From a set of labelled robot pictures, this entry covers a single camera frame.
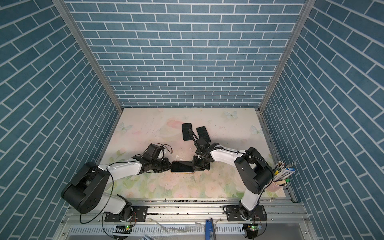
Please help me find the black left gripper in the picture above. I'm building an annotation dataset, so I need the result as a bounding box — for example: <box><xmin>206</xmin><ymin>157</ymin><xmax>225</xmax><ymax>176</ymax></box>
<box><xmin>151</xmin><ymin>157</ymin><xmax>176</xmax><ymax>173</ymax></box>

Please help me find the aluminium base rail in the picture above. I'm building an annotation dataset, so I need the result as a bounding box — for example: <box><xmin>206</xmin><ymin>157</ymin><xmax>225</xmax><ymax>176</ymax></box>
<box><xmin>54</xmin><ymin>200</ymin><xmax>317</xmax><ymax>240</ymax></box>

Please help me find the aluminium frame post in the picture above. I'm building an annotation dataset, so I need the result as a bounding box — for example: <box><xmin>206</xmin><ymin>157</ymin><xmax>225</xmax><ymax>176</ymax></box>
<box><xmin>259</xmin><ymin>0</ymin><xmax>316</xmax><ymax>113</ymax></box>
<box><xmin>52</xmin><ymin>0</ymin><xmax>123</xmax><ymax>114</ymax></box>

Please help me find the blue handled tool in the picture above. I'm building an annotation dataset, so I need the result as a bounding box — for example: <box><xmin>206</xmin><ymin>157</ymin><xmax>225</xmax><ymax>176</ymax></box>
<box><xmin>205</xmin><ymin>218</ymin><xmax>217</xmax><ymax>240</ymax></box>

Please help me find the aluminium frame post left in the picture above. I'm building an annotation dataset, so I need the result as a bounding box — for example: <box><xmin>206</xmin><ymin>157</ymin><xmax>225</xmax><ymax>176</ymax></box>
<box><xmin>52</xmin><ymin>0</ymin><xmax>123</xmax><ymax>114</ymax></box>

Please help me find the black phone case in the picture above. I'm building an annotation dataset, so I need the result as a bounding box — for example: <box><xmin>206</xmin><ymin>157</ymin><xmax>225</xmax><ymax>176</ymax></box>
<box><xmin>182</xmin><ymin>123</ymin><xmax>193</xmax><ymax>141</ymax></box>

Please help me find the aluminium frame post right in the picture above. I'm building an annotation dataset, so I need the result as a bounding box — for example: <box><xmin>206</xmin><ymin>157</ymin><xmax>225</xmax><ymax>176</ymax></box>
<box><xmin>259</xmin><ymin>0</ymin><xmax>316</xmax><ymax>113</ymax></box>

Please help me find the blue white box in cup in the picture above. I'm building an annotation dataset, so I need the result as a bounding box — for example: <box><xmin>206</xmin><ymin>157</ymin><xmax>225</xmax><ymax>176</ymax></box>
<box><xmin>274</xmin><ymin>168</ymin><xmax>296</xmax><ymax>182</ymax></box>

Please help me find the sage green phone case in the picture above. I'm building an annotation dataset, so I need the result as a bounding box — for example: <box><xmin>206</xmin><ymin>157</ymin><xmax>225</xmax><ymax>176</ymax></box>
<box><xmin>197</xmin><ymin>126</ymin><xmax>211</xmax><ymax>143</ymax></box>

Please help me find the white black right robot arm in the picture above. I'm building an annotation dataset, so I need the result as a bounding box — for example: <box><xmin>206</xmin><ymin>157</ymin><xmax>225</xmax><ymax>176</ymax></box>
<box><xmin>192</xmin><ymin>145</ymin><xmax>274</xmax><ymax>221</ymax></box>

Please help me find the pink pen cup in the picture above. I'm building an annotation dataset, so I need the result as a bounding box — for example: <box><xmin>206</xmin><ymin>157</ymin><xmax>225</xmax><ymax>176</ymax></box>
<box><xmin>267</xmin><ymin>180</ymin><xmax>287</xmax><ymax>192</ymax></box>

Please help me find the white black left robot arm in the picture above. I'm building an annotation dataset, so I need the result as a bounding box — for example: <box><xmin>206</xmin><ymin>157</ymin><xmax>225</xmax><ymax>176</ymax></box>
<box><xmin>61</xmin><ymin>157</ymin><xmax>171</xmax><ymax>222</ymax></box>

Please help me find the black smartphone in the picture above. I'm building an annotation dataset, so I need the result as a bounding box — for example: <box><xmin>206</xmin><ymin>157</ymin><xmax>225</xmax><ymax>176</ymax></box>
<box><xmin>171</xmin><ymin>161</ymin><xmax>195</xmax><ymax>173</ymax></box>

